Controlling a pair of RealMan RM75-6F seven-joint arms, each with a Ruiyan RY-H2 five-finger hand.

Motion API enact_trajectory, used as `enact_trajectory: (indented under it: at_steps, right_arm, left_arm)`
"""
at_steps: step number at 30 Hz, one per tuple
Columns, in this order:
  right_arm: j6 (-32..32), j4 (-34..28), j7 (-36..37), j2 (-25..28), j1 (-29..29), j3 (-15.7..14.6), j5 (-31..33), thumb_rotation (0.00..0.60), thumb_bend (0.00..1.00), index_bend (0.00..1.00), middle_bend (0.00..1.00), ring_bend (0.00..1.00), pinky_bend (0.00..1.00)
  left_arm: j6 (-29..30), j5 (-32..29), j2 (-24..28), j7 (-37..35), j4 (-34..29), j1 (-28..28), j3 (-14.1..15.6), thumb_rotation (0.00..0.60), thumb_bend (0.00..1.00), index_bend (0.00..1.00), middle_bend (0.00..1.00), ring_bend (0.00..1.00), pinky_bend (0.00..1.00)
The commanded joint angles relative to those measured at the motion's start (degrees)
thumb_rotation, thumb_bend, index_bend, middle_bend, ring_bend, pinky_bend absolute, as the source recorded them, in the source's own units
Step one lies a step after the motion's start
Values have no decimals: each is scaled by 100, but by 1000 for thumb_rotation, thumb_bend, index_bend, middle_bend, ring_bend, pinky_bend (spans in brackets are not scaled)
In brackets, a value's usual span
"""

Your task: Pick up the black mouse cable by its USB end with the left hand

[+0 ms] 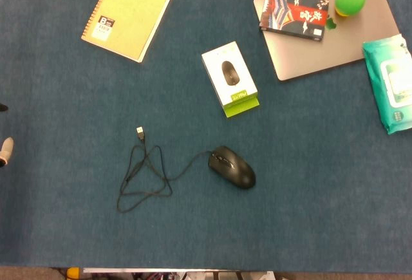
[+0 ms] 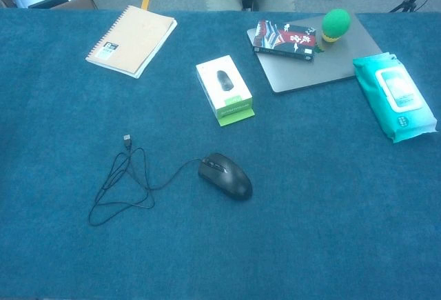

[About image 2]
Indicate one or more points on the white green mouse box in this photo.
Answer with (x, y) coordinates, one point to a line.
(224, 86)

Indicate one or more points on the black red illustrated book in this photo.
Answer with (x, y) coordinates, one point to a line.
(285, 39)

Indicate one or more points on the grey closed laptop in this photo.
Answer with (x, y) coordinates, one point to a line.
(320, 65)

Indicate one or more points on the tan spiral notebook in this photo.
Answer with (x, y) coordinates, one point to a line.
(132, 39)

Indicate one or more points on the green ball toy yellow base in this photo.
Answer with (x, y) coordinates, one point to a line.
(335, 24)

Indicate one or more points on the teal wet wipes pack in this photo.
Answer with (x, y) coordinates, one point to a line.
(392, 96)

